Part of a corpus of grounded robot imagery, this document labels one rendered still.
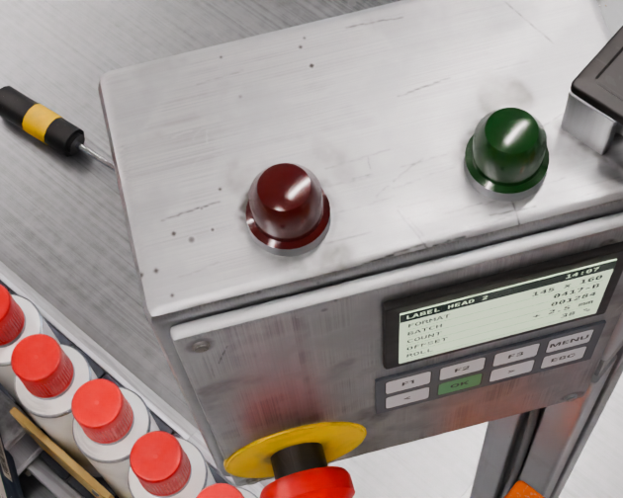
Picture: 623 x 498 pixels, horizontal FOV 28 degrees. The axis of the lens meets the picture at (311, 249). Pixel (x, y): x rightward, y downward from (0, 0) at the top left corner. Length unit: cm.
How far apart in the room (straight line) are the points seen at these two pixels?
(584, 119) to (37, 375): 49
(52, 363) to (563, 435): 34
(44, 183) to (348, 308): 80
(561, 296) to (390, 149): 8
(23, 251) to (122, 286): 10
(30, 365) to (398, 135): 46
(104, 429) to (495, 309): 42
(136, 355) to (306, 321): 69
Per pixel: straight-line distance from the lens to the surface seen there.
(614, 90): 38
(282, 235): 37
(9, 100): 119
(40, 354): 81
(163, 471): 77
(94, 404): 79
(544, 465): 69
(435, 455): 103
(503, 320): 43
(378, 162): 39
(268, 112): 40
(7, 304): 83
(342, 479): 50
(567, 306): 43
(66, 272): 112
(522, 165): 37
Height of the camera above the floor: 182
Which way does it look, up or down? 65 degrees down
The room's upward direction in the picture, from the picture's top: 7 degrees counter-clockwise
